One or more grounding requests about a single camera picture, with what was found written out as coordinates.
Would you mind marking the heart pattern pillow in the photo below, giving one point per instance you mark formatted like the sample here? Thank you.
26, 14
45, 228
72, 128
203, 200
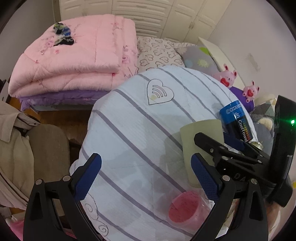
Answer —
156, 53

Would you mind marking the pink translucent cup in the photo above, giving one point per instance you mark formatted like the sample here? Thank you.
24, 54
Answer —
188, 211

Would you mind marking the green plastic cup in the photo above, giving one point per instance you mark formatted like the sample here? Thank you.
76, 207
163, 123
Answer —
211, 128

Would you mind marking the blue black drink can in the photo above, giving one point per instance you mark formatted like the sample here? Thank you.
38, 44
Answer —
236, 122

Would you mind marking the beige jacket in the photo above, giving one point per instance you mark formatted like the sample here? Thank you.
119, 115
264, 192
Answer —
16, 157

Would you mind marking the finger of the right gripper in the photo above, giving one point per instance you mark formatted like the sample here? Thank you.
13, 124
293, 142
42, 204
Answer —
250, 149
224, 152

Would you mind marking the white wardrobe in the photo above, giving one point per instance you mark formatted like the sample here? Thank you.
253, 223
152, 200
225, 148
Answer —
177, 21

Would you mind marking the striped white quilt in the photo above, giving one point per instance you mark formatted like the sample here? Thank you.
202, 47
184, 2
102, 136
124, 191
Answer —
136, 131

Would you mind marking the folded pink quilt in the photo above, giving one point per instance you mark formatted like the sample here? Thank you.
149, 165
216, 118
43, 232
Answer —
103, 56

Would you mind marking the pink bunny plush left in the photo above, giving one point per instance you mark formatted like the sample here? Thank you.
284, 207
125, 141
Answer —
226, 77

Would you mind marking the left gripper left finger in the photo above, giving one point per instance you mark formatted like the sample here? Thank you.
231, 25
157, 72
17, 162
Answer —
41, 219

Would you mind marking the pink bunny plush right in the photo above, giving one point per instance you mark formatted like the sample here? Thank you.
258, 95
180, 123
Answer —
250, 92

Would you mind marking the pink bunny plush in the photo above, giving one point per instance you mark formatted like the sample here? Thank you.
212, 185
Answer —
226, 77
250, 92

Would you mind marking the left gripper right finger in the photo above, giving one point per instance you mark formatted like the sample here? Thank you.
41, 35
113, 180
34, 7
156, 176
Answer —
250, 219

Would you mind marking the purple folded blanket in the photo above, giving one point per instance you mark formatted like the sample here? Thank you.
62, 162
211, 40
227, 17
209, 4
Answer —
70, 97

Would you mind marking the grey floral pillow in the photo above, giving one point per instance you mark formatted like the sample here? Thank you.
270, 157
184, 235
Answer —
198, 58

